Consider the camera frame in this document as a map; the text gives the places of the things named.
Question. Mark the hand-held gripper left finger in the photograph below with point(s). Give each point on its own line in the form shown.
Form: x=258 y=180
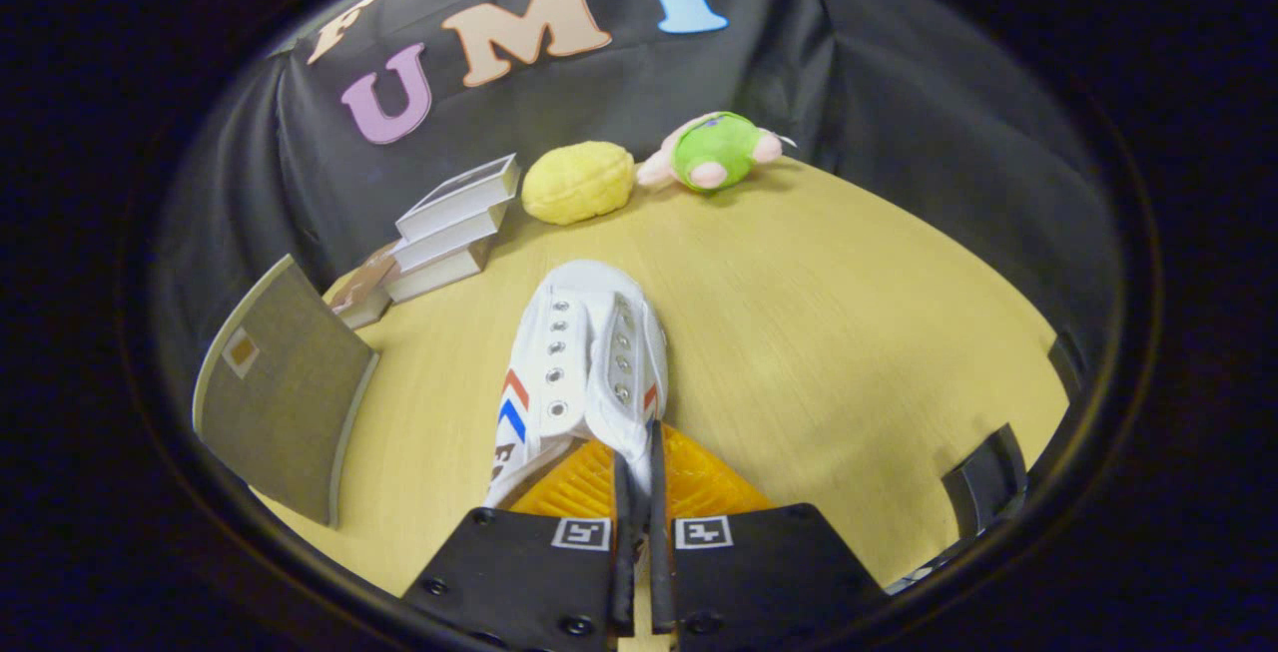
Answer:
x=519 y=572

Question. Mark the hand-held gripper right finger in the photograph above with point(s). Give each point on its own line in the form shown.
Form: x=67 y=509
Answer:
x=769 y=572

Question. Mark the white canvas shoe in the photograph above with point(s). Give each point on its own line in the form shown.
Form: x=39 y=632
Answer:
x=579 y=352

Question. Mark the grey fabric storage box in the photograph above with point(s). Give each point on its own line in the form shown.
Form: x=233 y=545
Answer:
x=285 y=392

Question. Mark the black table clamp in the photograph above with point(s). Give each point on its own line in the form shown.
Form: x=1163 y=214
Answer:
x=988 y=477

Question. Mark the brown cover book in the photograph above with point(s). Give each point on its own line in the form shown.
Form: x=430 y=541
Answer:
x=361 y=288

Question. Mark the white book with dark cover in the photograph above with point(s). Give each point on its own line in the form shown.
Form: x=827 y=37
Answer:
x=459 y=198

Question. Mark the yellow plush toy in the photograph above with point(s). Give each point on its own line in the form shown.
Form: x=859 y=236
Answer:
x=579 y=183

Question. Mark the green and pink plush toy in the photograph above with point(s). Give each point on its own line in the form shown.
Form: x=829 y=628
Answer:
x=719 y=151

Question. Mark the black backdrop cloth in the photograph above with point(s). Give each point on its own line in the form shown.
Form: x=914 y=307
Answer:
x=619 y=93

